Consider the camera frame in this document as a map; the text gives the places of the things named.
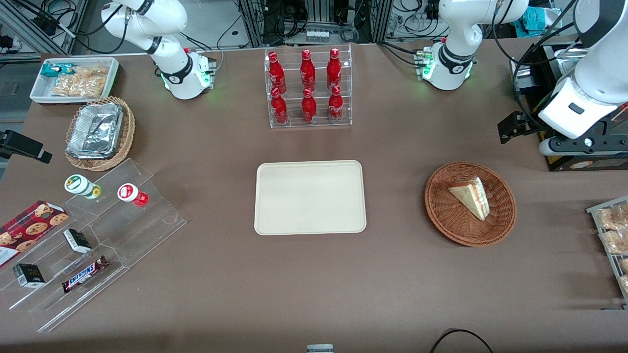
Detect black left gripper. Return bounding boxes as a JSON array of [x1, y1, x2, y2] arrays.
[[498, 112, 628, 150]]

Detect teal plastic bag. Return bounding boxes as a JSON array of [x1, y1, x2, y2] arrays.
[[522, 7, 561, 38]]

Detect light oval wicker basket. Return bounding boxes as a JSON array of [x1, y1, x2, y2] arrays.
[[65, 96, 136, 172]]

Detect triangle sandwich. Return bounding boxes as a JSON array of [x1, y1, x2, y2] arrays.
[[448, 176, 490, 222]]

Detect beige plastic tray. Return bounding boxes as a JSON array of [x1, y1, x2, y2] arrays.
[[254, 160, 367, 236]]

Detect small black box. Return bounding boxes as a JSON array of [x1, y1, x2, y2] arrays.
[[12, 263, 46, 288], [63, 228, 93, 254]]

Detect clear acrylic stepped stand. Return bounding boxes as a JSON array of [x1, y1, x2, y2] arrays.
[[0, 157, 187, 333]]

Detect bagged rice crackers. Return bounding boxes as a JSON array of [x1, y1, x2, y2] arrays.
[[51, 66, 109, 98]]

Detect grey wire snack rack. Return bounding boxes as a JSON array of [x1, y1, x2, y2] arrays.
[[586, 196, 628, 310]]

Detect brown round wicker basket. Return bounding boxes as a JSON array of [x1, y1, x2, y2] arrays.
[[424, 161, 517, 247]]

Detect teal snack packet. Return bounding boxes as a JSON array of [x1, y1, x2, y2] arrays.
[[40, 63, 75, 78]]

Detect bagged brown snack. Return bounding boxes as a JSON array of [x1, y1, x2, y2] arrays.
[[601, 229, 628, 255], [596, 204, 628, 231]]

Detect black cable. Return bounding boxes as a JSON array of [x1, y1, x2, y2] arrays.
[[430, 328, 494, 353]]

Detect red plaid cookie box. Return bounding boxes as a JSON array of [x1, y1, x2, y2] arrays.
[[0, 200, 70, 268]]

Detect silver foil container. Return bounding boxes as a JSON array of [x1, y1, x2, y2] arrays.
[[66, 102, 124, 160]]

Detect red cola bottle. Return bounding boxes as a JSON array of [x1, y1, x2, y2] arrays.
[[301, 88, 318, 124], [300, 50, 316, 92], [327, 48, 343, 90], [268, 51, 287, 94], [270, 88, 288, 125], [327, 85, 344, 122]]

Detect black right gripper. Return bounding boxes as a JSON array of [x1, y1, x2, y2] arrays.
[[0, 129, 53, 164]]

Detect clear acrylic bottle rack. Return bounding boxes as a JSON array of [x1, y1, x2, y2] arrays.
[[264, 44, 353, 129]]

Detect red lid drink bottle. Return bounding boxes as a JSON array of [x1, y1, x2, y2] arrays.
[[117, 182, 150, 207]]

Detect green lid drink bottle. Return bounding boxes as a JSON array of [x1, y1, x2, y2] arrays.
[[64, 174, 103, 200]]

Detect white rectangular snack bin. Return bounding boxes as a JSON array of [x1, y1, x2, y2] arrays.
[[29, 57, 121, 105]]

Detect snickers chocolate bar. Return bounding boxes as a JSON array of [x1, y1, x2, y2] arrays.
[[61, 255, 109, 294]]

